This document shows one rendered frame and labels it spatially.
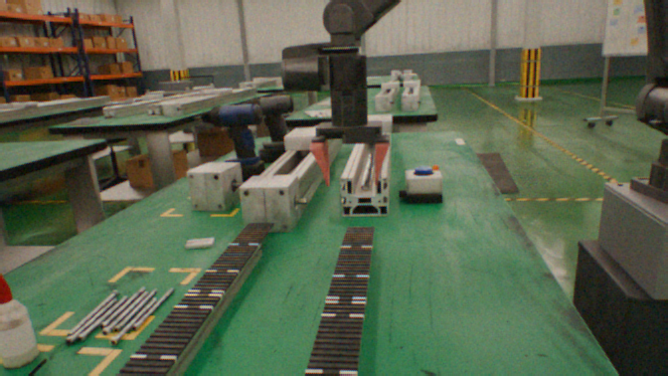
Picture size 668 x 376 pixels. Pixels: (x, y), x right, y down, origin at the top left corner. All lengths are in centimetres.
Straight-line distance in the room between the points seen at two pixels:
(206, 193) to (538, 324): 76
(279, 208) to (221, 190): 22
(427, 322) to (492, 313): 9
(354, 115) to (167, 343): 40
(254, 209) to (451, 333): 48
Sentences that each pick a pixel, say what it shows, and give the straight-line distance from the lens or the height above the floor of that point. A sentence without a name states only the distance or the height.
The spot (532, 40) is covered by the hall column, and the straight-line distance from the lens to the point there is 1106.
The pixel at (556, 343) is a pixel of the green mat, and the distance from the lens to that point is 59.
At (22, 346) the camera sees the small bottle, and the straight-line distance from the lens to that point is 66.
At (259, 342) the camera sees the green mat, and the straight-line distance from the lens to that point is 58.
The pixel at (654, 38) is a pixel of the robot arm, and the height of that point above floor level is 111.
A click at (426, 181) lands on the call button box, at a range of 102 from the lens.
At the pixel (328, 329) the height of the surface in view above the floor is 81.
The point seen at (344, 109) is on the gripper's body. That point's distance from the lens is 68.
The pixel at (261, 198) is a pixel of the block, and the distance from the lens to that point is 89.
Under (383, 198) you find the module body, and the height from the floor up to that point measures 82.
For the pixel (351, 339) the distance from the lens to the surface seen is 51.
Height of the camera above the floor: 110
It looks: 16 degrees down
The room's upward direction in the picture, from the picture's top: 4 degrees counter-clockwise
